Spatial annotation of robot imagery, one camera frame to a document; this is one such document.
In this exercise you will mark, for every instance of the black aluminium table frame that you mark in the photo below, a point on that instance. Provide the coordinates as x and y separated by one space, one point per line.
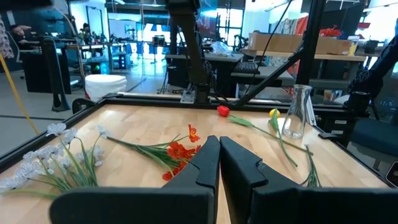
140 101

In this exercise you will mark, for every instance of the black pedestal stand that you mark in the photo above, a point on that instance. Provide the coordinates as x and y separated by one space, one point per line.
56 77

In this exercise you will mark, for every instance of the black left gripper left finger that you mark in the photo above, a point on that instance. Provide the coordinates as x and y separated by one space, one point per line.
192 205

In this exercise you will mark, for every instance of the clear plastic bag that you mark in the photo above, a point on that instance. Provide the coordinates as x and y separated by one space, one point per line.
221 48

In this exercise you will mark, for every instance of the black labelled control box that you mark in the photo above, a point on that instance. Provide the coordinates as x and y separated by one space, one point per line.
337 127

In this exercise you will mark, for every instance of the yellow artificial tulip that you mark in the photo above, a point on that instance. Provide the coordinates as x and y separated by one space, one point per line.
274 113

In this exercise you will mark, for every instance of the white bucket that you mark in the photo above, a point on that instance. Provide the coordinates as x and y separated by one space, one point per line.
105 87

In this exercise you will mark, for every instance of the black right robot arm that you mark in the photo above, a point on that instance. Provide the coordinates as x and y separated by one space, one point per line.
189 46

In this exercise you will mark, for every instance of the computer with green light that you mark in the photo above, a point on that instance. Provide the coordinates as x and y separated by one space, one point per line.
98 67

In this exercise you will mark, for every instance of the blue chair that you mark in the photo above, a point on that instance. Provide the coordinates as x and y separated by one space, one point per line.
374 137

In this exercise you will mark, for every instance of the black keyboard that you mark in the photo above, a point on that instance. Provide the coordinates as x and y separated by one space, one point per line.
247 67

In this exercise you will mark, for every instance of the person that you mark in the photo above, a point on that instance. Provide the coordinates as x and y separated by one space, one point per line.
20 32

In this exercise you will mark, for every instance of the red artificial flower bunch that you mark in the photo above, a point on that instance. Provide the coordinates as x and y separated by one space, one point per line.
176 151

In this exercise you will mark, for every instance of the grey desk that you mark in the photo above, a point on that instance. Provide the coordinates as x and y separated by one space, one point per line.
217 58

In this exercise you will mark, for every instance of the brown cardboard box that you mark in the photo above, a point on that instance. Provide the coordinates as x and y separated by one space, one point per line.
273 42

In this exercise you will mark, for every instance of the yellow bottle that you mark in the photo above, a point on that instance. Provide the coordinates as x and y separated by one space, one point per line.
353 48

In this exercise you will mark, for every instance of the red artificial tulip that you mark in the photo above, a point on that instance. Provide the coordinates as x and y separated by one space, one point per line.
223 111

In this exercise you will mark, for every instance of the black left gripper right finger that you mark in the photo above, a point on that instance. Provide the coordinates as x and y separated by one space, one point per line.
280 205

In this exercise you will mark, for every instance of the grey metal mounting plate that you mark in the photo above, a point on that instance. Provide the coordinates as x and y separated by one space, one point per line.
187 97

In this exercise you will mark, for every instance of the white purple patterned cloth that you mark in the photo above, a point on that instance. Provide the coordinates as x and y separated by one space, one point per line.
4 40

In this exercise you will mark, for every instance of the clear glass vase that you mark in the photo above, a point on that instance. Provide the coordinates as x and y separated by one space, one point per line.
295 118

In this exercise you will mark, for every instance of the wooden workbench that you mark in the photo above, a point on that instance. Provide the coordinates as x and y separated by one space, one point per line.
335 57

